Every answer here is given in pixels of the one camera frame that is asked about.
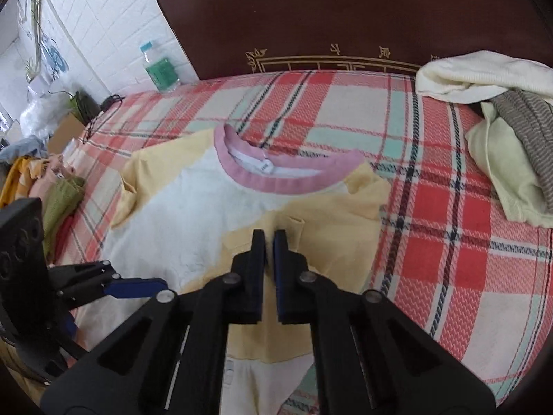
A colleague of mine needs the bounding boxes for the clear plastic bag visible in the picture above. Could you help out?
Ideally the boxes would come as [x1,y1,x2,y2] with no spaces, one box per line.
[19,69,81,139]

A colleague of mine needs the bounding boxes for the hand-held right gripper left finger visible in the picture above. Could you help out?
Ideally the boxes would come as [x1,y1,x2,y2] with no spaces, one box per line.
[40,229,268,415]

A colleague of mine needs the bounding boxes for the pale green garment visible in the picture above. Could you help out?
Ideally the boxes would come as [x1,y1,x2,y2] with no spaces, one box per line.
[466,103,553,227]

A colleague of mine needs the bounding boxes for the red plaid bed blanket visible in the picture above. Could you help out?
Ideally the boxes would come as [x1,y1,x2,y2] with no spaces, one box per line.
[45,69,553,415]

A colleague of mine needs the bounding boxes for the yellow white pink-collared t-shirt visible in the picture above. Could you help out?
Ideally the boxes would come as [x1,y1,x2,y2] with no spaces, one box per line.
[69,123,392,415]

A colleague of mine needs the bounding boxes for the black cable and charger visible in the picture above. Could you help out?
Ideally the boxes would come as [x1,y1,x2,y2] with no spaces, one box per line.
[80,94,125,143]

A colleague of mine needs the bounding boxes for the orange yellow garment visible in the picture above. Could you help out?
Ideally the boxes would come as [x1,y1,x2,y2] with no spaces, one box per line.
[0,156,44,209]

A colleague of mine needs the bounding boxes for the blue denim garment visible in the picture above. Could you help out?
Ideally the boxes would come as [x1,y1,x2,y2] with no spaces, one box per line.
[0,135,47,162]

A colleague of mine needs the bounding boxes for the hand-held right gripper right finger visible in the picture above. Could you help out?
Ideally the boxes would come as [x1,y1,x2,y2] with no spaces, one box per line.
[274,229,497,415]

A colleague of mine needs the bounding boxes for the grey striped garment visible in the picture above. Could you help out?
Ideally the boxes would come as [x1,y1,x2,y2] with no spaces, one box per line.
[490,89,553,212]

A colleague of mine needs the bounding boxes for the clear plastic water bottle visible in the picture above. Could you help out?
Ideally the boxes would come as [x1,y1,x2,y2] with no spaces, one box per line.
[139,40,180,93]

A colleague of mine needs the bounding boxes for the cardboard box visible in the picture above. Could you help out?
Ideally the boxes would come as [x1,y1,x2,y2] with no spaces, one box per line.
[47,112,86,155]

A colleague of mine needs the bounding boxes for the dark wooden headboard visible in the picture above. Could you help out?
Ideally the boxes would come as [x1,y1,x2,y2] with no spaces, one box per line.
[156,0,553,82]

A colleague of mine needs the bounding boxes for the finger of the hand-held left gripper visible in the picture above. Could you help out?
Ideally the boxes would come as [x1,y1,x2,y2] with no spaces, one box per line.
[47,260,169,310]

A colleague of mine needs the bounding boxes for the olive green knit garment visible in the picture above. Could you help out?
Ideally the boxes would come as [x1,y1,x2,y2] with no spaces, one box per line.
[42,176,86,264]

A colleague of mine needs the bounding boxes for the pink garment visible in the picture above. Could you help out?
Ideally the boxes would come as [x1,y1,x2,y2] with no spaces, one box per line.
[28,154,73,200]

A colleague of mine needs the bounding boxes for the cream white garment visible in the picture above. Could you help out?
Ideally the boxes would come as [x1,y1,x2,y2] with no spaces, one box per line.
[415,51,553,105]

